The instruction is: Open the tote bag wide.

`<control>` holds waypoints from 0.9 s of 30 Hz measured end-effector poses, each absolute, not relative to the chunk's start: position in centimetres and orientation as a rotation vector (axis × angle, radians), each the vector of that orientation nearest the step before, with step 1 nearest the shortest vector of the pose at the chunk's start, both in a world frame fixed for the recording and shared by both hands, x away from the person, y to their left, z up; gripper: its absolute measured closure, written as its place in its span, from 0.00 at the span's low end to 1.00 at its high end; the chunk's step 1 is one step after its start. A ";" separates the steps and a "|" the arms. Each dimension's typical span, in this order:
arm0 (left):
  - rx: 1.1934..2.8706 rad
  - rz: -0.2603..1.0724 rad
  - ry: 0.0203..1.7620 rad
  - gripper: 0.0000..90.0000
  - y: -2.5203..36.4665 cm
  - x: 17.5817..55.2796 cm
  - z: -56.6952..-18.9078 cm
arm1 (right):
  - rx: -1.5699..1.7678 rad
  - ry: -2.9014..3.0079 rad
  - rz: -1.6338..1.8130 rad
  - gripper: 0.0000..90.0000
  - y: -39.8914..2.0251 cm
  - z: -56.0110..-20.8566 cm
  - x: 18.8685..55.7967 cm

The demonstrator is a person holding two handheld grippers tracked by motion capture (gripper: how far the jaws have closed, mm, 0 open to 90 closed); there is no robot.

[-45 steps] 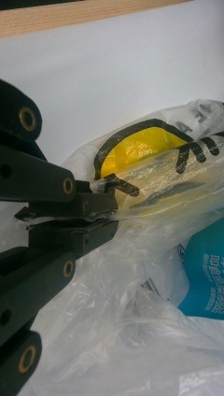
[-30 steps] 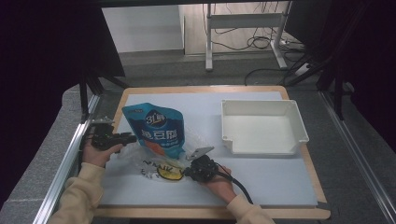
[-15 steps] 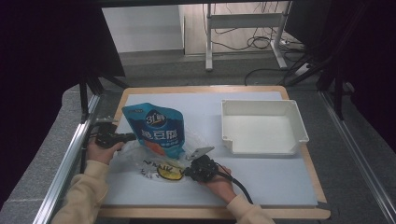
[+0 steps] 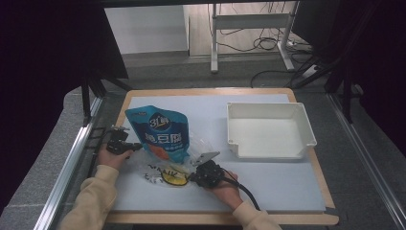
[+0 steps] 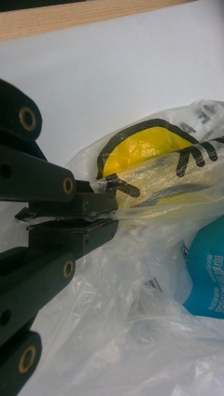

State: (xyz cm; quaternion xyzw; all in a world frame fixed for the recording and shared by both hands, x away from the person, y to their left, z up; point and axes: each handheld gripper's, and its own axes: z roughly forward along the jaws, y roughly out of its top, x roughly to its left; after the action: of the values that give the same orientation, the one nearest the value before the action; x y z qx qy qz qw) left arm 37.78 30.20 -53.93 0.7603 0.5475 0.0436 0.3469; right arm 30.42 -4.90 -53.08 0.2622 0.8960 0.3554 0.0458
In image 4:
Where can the pale grey table mat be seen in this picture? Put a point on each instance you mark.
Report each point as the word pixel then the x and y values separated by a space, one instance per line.
pixel 277 185

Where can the white power strip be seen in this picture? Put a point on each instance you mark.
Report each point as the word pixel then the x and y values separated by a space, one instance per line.
pixel 309 72

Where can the dark curtain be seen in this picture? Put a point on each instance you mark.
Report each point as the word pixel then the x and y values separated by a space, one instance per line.
pixel 376 64
pixel 41 80

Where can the white metal desk frame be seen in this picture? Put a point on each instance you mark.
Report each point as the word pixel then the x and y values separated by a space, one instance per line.
pixel 252 21

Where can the white plastic tray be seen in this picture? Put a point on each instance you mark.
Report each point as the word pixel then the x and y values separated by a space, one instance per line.
pixel 268 134

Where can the aluminium rail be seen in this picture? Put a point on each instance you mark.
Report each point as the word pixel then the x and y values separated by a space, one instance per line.
pixel 367 159
pixel 63 179

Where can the person's right hand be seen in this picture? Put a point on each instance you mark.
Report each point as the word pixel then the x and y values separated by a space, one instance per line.
pixel 230 191

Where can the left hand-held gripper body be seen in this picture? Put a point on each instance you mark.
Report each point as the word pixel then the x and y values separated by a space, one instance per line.
pixel 117 143

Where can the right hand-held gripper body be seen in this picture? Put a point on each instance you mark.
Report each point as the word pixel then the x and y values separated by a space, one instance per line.
pixel 209 174

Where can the blue snack pouch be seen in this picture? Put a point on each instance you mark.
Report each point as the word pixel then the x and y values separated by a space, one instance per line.
pixel 162 134

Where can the black metal stand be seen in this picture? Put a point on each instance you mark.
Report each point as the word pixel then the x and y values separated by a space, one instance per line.
pixel 346 96
pixel 85 102

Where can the person's left hand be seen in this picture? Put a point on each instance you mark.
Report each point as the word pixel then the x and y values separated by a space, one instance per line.
pixel 110 159

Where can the clear printed plastic bag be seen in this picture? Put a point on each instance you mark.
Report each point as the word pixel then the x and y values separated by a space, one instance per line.
pixel 174 177

